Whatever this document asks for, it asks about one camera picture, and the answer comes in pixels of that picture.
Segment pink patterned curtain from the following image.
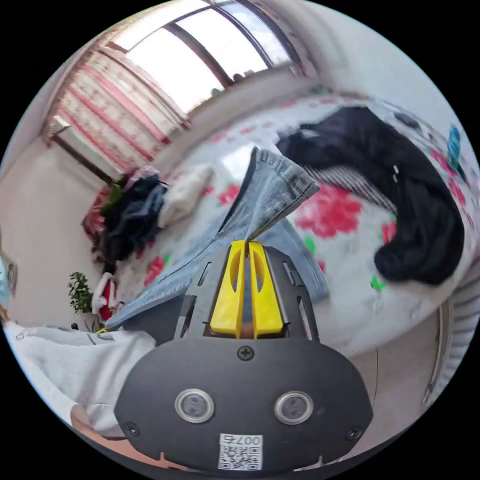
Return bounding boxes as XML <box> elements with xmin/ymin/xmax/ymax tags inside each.
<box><xmin>44</xmin><ymin>47</ymin><xmax>191</xmax><ymax>174</ymax></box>

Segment green potted plant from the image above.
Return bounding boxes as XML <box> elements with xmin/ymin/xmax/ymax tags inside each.
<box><xmin>67</xmin><ymin>271</ymin><xmax>95</xmax><ymax>316</ymax></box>

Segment black garment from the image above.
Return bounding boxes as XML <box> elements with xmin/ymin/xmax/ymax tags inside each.
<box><xmin>275</xmin><ymin>106</ymin><xmax>467</xmax><ymax>287</ymax></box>

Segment person's body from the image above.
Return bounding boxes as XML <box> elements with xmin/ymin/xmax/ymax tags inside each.
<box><xmin>0</xmin><ymin>224</ymin><xmax>158</xmax><ymax>440</ymax></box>

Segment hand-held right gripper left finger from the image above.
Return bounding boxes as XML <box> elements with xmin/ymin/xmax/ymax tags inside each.
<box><xmin>209</xmin><ymin>240</ymin><xmax>247</xmax><ymax>339</ymax></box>

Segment pile of clothes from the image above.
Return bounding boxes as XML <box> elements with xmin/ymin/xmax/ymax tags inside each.
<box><xmin>81</xmin><ymin>167</ymin><xmax>170</xmax><ymax>264</ymax></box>

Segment person's right forearm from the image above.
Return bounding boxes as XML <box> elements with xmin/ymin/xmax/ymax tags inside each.
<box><xmin>70</xmin><ymin>404</ymin><xmax>188</xmax><ymax>472</ymax></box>

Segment blue jeans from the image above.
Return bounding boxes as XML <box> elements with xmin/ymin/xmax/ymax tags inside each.
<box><xmin>104</xmin><ymin>147</ymin><xmax>332</xmax><ymax>332</ymax></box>

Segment white folded cloth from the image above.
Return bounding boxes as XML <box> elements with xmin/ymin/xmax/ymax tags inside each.
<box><xmin>157</xmin><ymin>164</ymin><xmax>215</xmax><ymax>230</ymax></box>

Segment window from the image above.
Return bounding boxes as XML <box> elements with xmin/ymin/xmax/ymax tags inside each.
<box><xmin>110</xmin><ymin>0</ymin><xmax>305</xmax><ymax>114</ymax></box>

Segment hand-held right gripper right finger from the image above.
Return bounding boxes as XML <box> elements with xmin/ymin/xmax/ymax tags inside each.
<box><xmin>248</xmin><ymin>241</ymin><xmax>283</xmax><ymax>340</ymax></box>

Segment bed with floral sheet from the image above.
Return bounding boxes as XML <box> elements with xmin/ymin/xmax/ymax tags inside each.
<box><xmin>112</xmin><ymin>86</ymin><xmax>478</xmax><ymax>358</ymax></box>

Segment striped garment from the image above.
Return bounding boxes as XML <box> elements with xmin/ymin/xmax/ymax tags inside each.
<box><xmin>302</xmin><ymin>164</ymin><xmax>399</xmax><ymax>215</ymax></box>

